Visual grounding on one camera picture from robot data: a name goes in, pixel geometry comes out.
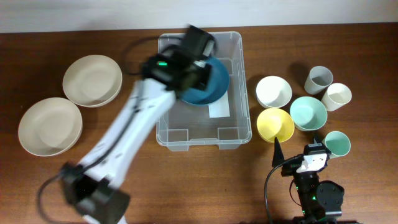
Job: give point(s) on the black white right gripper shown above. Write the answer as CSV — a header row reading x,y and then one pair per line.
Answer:
x,y
290,167

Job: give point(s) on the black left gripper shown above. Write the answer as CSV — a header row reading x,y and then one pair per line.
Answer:
x,y
206,70

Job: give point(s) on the green plastic cup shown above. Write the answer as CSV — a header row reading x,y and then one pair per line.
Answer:
x,y
338,144

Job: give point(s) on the dark blue plastic plate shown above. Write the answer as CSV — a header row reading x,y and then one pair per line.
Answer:
x,y
217,86

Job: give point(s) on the beige plate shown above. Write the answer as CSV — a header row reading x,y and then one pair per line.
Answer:
x,y
50,127
92,81

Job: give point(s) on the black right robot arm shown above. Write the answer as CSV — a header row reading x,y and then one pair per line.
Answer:
x,y
320,201

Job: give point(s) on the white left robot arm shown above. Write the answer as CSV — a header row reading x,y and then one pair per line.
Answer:
x,y
92,186

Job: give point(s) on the clear plastic storage container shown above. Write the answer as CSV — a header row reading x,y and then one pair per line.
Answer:
x,y
186,125

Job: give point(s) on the yellow plastic bowl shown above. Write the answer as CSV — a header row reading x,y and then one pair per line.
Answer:
x,y
275,123

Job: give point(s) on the mint green plastic bowl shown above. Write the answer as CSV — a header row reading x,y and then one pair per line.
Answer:
x,y
308,113

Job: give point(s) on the white plastic bowl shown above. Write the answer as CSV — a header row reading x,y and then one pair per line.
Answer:
x,y
273,92

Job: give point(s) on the white paper label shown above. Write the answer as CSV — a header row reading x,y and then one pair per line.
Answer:
x,y
219,108

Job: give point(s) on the white plastic cup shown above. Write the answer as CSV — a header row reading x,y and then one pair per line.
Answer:
x,y
336,96

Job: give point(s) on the grey plastic cup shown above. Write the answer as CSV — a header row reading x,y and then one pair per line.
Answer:
x,y
318,79

